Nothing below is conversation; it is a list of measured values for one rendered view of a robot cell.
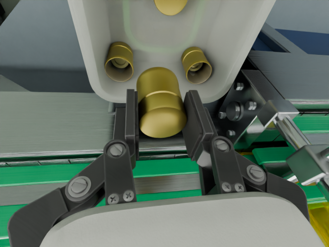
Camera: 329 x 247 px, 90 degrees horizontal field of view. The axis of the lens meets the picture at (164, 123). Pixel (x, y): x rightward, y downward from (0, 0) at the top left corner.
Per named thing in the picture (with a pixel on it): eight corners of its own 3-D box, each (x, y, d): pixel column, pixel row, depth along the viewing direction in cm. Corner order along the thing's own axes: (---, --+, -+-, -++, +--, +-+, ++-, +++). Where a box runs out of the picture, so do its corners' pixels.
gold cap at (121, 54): (112, 85, 22) (114, 67, 25) (137, 78, 22) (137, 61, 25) (98, 61, 19) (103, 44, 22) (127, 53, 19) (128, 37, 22)
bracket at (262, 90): (212, 115, 29) (226, 149, 25) (236, 68, 22) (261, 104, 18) (230, 115, 30) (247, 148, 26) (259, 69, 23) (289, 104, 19)
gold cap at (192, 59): (217, 72, 23) (207, 56, 25) (202, 56, 20) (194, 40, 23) (196, 88, 24) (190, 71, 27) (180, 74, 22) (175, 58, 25)
